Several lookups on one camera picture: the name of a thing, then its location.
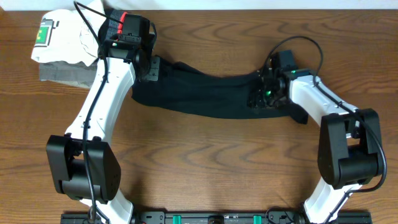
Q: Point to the black garment red trim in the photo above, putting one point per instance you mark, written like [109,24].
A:
[109,27]

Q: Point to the black t-shirt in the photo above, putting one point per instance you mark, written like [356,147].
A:
[185,89]

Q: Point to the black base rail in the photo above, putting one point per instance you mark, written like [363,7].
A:
[271,217]

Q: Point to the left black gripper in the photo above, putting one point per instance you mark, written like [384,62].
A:
[154,74]

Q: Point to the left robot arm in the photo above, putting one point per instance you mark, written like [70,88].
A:
[81,161]

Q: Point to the white printed t-shirt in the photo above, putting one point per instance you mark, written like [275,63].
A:
[64,36]

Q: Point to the olive grey folded garment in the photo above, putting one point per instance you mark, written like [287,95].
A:
[78,74]

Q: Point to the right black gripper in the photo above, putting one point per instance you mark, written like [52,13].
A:
[257,97]

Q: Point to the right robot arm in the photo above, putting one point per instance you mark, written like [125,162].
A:
[350,156]

